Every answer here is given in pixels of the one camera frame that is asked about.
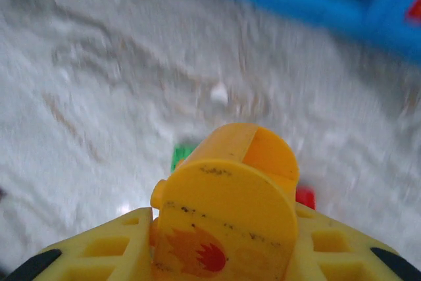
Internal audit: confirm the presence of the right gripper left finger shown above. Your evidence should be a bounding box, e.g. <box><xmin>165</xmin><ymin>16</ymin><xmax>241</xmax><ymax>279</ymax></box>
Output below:
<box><xmin>5</xmin><ymin>207</ymin><xmax>155</xmax><ymax>281</ymax></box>

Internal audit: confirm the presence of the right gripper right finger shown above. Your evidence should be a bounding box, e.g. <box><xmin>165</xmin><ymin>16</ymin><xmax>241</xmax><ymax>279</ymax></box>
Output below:
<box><xmin>285</xmin><ymin>201</ymin><xmax>421</xmax><ymax>281</ymax></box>

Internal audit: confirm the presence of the yellow round flame-print piece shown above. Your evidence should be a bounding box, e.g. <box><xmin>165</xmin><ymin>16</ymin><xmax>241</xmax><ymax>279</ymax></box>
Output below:
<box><xmin>150</xmin><ymin>122</ymin><xmax>300</xmax><ymax>281</ymax></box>

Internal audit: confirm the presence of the green lego brick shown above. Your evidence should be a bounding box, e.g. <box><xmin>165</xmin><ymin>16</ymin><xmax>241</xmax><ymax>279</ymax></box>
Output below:
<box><xmin>170</xmin><ymin>143</ymin><xmax>195</xmax><ymax>174</ymax></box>

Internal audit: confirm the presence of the red lego brick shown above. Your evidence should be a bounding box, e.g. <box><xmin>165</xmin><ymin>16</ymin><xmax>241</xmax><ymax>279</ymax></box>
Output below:
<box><xmin>405</xmin><ymin>0</ymin><xmax>421</xmax><ymax>26</ymax></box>
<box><xmin>295</xmin><ymin>187</ymin><xmax>316</xmax><ymax>211</ymax></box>

